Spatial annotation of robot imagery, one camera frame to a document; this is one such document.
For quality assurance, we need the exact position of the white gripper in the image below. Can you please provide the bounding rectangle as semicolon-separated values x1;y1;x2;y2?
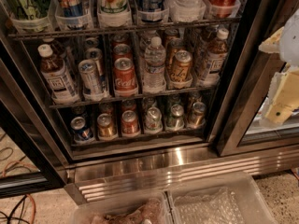
259;17;299;124

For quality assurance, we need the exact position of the orange front can shelf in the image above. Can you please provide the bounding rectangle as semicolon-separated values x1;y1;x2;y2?
170;50;192;82

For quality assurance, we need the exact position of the orange can shelf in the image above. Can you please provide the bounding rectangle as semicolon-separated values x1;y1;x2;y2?
170;50;192;82
166;38;185;67
164;29;178;47

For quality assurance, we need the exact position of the right fridge glass door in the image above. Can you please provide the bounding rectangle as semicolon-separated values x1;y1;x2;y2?
217;0;298;156

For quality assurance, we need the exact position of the fridge glass door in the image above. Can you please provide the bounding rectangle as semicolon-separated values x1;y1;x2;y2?
217;0;298;156
0;61;66;198

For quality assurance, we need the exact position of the bronze can bottom shelf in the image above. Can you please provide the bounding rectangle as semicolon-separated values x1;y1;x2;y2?
188;102;206;126

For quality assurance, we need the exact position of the orange back can middle shelf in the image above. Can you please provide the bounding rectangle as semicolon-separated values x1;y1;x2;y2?
164;29;178;47

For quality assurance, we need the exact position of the silver green can bottom shelf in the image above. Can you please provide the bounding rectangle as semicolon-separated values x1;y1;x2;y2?
145;107;162;133

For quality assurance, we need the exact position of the red front cola can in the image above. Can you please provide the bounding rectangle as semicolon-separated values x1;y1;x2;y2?
114;58;136;91

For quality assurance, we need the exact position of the steel fridge cabinet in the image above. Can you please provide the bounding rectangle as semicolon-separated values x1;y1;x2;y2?
0;0;299;204

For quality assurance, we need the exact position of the red can bottom shelf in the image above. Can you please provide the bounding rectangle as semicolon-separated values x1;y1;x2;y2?
121;110;139;134

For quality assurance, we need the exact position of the red back cola can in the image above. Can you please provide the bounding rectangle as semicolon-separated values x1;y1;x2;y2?
111;34;130;47

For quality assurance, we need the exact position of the gold can bottom shelf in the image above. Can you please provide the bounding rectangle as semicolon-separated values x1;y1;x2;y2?
97;113;116;138

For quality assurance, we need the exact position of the silver slim can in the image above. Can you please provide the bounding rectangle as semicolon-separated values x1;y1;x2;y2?
84;37;99;49
85;48;105;76
78;60;103;94

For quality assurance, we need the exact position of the silver front slim can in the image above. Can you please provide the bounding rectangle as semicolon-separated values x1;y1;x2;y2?
78;60;103;94

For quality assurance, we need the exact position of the silver back slim can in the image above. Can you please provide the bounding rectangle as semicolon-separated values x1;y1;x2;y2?
84;37;99;49

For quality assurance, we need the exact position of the blue pepsi can bottom shelf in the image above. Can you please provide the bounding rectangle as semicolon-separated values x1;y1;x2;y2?
70;117;93;141

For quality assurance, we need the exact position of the green can top shelf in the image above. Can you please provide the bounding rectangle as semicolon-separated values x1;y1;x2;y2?
0;0;52;21

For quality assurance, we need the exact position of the left fridge glass door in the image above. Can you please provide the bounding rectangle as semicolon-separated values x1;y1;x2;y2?
0;61;66;198

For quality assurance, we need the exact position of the right front tea bottle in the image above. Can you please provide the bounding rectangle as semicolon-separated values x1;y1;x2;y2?
198;28;229;82

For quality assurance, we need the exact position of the tea bottle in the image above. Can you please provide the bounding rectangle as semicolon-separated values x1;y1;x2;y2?
43;38;67;63
37;44;79;104
198;28;229;82
194;25;218;64

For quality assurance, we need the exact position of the right back tea bottle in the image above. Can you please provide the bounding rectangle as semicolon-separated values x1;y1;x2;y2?
194;25;218;64

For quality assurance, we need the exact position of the front clear water bottle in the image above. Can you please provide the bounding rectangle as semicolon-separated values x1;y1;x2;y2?
143;36;166;93

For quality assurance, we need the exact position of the clear water bottle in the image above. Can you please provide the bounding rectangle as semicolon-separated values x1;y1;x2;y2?
143;36;166;93
139;30;158;56

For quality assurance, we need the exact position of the right clear plastic bin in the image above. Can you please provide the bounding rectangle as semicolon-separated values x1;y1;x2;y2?
167;172;278;224

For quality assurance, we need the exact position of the clear plastic bin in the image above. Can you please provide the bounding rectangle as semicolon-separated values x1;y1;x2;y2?
167;172;278;224
68;190;173;224

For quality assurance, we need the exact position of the back clear water bottle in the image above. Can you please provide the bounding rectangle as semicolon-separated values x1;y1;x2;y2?
139;30;158;56

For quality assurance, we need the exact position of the bubble wrap sheet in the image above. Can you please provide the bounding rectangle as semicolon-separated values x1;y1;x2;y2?
174;187;245;224

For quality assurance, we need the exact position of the left clear plastic bin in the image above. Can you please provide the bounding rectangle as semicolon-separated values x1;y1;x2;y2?
68;190;173;224

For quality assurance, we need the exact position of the left front tea bottle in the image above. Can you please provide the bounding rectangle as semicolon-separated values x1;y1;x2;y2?
37;44;79;104

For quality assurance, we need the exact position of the left back tea bottle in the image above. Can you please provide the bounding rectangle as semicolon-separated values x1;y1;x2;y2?
43;38;67;63

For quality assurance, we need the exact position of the orange cable on floor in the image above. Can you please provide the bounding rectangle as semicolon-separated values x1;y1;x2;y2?
0;161;39;224

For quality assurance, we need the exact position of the black cable on floor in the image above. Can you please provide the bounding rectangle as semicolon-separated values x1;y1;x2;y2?
0;133;30;224

